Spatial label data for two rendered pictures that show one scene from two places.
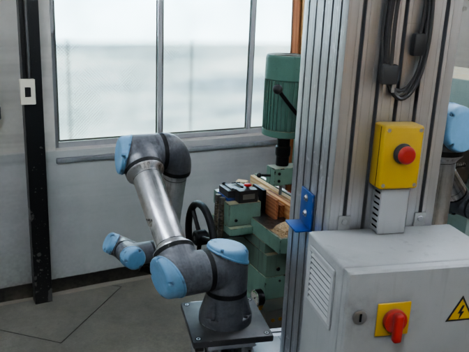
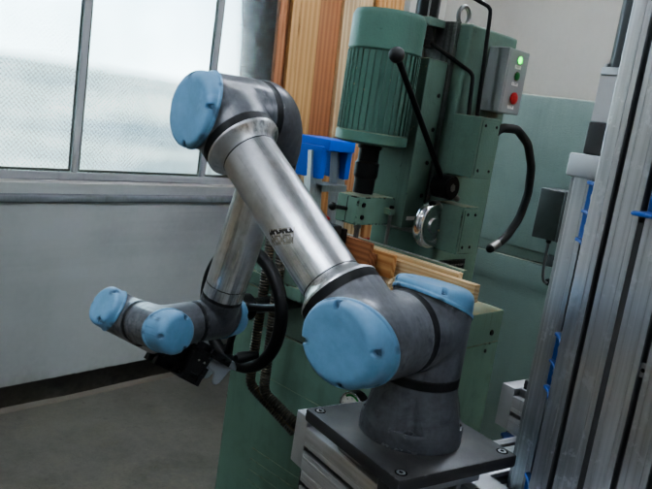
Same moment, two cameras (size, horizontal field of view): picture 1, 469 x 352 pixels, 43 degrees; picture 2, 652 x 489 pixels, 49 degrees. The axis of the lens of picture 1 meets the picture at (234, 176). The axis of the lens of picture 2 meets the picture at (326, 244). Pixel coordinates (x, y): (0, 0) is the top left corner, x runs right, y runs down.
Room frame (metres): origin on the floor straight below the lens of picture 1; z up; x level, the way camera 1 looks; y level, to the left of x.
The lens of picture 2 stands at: (0.66, 0.52, 1.26)
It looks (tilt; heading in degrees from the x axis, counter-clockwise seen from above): 10 degrees down; 339
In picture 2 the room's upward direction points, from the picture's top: 9 degrees clockwise
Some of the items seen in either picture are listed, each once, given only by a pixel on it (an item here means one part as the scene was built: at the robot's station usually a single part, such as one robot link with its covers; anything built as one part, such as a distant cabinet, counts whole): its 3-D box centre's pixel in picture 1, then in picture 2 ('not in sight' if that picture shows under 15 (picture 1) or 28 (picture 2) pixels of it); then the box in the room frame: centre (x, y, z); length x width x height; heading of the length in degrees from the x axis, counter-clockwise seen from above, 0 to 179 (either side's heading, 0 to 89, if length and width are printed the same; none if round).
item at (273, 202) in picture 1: (264, 201); (340, 249); (2.23, -0.12, 0.94); 0.20 x 0.01 x 0.08; 25
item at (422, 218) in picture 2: not in sight; (430, 224); (2.23, -0.36, 1.02); 0.12 x 0.03 x 0.12; 115
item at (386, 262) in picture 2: (277, 204); (356, 254); (2.24, -0.17, 0.93); 0.24 x 0.01 x 0.06; 25
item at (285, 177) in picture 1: (285, 176); (365, 211); (2.30, -0.21, 1.03); 0.14 x 0.07 x 0.09; 115
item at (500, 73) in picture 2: not in sight; (505, 81); (2.30, -0.54, 1.40); 0.10 x 0.06 x 0.16; 115
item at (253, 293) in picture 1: (258, 299); (355, 408); (1.97, -0.11, 0.65); 0.06 x 0.04 x 0.08; 25
